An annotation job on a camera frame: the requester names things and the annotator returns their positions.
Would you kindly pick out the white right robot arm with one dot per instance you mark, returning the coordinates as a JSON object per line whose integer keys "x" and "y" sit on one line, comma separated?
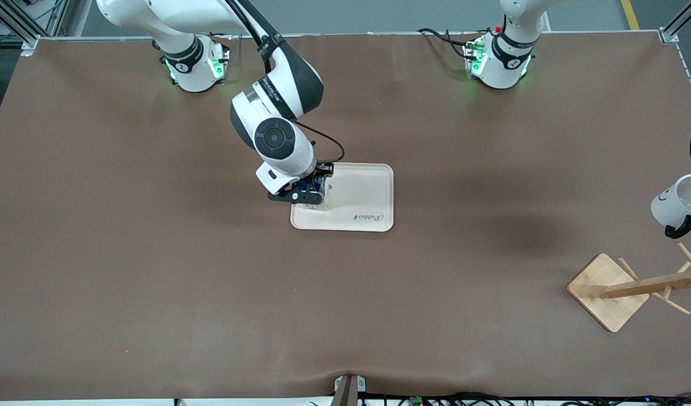
{"x": 289, "y": 163}

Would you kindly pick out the aluminium frame post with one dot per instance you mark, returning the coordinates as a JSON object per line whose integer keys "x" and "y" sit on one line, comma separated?
{"x": 669, "y": 35}
{"x": 30, "y": 40}

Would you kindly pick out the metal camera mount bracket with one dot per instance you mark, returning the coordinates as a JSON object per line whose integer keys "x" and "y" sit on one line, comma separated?
{"x": 349, "y": 389}

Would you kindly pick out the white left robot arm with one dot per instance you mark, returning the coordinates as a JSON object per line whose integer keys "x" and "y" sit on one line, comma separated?
{"x": 509, "y": 56}

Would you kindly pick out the blue white milk carton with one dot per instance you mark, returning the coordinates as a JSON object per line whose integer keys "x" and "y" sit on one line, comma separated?
{"x": 316, "y": 207}

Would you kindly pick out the wooden mug tree rack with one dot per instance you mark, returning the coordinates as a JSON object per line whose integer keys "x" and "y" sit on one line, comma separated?
{"x": 605, "y": 287}

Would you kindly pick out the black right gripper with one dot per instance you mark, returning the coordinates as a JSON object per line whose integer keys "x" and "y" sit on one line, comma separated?
{"x": 323, "y": 170}

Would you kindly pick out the brown table cover mat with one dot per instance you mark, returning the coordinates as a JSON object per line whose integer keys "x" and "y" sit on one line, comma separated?
{"x": 154, "y": 254}

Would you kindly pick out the cream plastic tray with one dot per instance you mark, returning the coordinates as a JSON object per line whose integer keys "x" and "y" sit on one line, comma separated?
{"x": 357, "y": 197}

